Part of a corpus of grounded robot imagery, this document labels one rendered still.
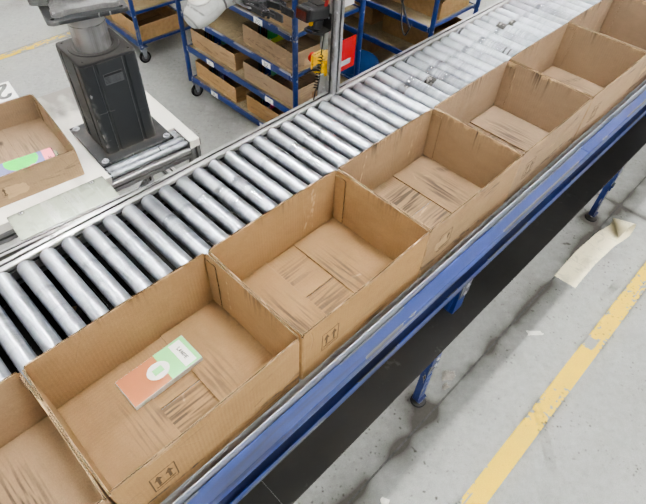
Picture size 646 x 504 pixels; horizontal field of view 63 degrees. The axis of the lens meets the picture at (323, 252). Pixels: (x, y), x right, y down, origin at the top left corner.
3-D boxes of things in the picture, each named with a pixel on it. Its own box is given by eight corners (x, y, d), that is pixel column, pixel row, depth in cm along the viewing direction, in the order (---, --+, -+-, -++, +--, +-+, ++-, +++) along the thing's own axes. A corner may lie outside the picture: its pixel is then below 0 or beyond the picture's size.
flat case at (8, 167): (-9, 171, 165) (-12, 167, 163) (52, 150, 172) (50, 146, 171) (2, 195, 158) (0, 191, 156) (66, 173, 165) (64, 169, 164)
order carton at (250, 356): (214, 298, 122) (205, 250, 109) (301, 381, 109) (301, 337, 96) (53, 410, 103) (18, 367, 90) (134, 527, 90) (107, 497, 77)
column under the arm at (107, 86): (69, 131, 182) (33, 40, 158) (137, 104, 194) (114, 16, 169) (103, 168, 170) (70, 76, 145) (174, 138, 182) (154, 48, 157)
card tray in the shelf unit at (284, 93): (243, 77, 285) (242, 60, 277) (284, 59, 300) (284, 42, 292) (294, 109, 267) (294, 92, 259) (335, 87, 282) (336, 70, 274)
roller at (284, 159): (260, 141, 190) (259, 130, 187) (366, 215, 167) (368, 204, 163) (250, 147, 188) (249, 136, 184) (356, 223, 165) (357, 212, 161)
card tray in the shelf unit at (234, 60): (191, 44, 307) (189, 27, 299) (232, 28, 322) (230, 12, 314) (235, 71, 289) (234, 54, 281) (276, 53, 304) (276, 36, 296)
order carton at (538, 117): (492, 105, 179) (507, 59, 166) (571, 145, 165) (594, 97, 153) (421, 154, 160) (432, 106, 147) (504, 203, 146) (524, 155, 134)
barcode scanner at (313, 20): (292, 32, 184) (295, 1, 177) (315, 27, 191) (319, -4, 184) (305, 39, 181) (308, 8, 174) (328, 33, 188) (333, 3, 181)
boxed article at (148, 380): (116, 386, 106) (114, 382, 105) (182, 338, 114) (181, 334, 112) (137, 411, 103) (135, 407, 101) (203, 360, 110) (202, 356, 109)
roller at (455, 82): (403, 53, 225) (398, 64, 227) (507, 104, 202) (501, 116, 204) (409, 53, 229) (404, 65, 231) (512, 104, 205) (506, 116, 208)
